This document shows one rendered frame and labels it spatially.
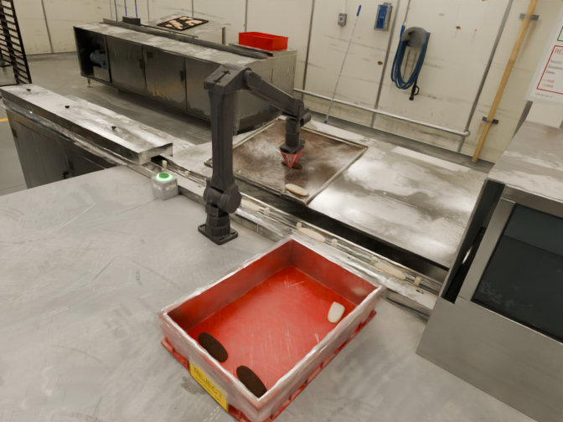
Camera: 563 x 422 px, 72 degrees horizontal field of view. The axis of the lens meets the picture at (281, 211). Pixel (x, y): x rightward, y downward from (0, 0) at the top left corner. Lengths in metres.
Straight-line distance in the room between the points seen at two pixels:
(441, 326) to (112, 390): 0.72
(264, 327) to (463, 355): 0.47
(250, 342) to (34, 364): 0.47
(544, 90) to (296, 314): 1.22
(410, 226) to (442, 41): 3.64
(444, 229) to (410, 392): 0.61
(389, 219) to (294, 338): 0.58
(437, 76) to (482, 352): 4.12
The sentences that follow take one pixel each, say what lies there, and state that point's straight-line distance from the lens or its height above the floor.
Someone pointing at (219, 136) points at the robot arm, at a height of 1.17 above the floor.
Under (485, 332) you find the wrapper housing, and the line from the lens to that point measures 0.96.
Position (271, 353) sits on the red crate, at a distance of 0.96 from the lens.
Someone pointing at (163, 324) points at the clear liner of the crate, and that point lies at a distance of 0.90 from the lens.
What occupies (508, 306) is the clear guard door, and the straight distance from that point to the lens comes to 0.91.
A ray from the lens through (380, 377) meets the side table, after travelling 0.98.
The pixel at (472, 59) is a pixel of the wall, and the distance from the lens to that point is 4.78.
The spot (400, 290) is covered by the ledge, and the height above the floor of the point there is 0.86.
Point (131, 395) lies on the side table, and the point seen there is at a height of 0.82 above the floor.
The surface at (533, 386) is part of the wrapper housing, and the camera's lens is 1.02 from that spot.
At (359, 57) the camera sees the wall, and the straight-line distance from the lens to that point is 5.19.
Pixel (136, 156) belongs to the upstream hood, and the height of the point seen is 0.90.
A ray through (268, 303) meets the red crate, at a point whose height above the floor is 0.82.
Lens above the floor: 1.57
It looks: 31 degrees down
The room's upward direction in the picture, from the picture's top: 6 degrees clockwise
